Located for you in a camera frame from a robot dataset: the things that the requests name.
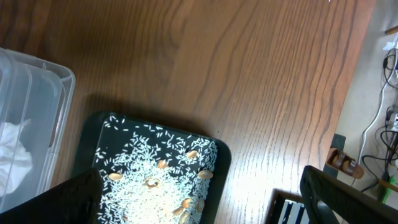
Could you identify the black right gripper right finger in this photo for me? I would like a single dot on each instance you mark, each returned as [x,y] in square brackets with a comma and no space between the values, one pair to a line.
[324,197]

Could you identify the clear plastic waste bin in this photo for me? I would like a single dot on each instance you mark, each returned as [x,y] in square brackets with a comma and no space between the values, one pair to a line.
[41,91]

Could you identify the black waste tray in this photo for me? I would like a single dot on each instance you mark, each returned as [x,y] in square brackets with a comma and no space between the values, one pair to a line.
[220,161]

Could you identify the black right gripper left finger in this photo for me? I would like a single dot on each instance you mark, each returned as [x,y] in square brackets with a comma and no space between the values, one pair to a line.
[76,200]

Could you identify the white tissue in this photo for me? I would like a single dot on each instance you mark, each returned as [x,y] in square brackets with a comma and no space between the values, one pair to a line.
[16,162]

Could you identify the spilled rice food waste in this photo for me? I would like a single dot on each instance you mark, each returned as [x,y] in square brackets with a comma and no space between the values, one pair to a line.
[152,174]

